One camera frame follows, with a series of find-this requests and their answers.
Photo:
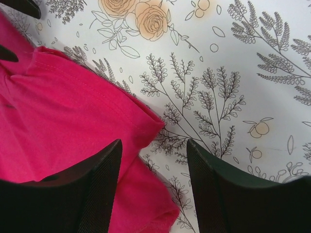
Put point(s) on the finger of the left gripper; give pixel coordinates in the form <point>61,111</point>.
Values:
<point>32,9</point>
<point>7,55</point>

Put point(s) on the floral tablecloth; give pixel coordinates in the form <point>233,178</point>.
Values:
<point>232,75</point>

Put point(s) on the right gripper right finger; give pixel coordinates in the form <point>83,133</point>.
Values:
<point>229,200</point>

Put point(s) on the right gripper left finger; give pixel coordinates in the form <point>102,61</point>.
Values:
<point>78,199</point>

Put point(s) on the magenta t shirt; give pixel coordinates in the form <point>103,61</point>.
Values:
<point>55,113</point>

